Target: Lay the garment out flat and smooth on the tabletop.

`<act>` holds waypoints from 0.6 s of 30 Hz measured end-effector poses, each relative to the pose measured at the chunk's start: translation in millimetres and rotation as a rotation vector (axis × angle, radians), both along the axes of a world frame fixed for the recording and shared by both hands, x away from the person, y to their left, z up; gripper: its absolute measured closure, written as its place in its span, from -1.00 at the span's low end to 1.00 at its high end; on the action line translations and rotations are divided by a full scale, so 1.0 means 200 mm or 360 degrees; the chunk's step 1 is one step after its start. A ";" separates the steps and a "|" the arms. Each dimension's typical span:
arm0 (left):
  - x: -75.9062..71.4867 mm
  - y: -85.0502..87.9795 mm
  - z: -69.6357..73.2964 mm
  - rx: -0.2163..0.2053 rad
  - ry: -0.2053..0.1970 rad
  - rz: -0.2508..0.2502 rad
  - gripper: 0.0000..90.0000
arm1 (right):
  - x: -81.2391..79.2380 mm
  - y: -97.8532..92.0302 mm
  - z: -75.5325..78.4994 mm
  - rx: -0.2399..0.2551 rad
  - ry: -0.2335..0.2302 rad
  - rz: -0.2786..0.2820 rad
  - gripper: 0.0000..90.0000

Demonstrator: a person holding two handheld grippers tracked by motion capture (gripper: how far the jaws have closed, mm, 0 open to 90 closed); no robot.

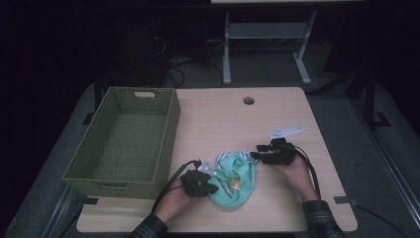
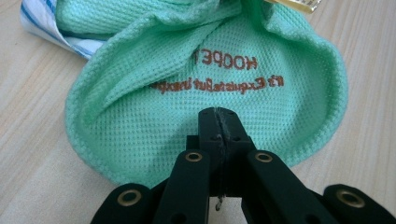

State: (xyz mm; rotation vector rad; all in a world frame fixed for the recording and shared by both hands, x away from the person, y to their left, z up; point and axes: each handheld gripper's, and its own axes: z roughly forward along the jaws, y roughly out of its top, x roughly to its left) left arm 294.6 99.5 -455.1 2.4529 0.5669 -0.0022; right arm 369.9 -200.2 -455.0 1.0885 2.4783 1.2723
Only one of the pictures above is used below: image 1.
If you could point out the green woven basket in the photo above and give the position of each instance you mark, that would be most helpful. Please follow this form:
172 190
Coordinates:
132 139

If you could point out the person's right hand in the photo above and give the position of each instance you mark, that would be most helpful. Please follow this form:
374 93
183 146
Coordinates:
300 177

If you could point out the black metal stand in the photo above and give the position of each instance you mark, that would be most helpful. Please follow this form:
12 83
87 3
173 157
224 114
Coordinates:
371 99

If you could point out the aluminium rail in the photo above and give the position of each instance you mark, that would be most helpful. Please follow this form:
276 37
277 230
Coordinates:
389 158
61 214

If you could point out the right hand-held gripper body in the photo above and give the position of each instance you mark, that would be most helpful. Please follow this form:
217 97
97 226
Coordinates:
280 153

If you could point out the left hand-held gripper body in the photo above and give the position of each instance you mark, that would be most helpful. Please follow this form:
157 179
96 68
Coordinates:
194 181

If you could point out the black tape strip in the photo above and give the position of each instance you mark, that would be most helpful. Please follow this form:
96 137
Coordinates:
89 200

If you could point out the person's left hand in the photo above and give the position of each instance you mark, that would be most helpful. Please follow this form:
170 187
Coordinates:
173 203

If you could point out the grey tape strip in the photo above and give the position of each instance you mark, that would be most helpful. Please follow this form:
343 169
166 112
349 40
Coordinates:
345 200

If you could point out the mint green striped garment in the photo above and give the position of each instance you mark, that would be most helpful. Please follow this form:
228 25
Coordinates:
242 188

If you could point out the grey metal stand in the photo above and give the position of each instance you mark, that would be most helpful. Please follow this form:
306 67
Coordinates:
267 30

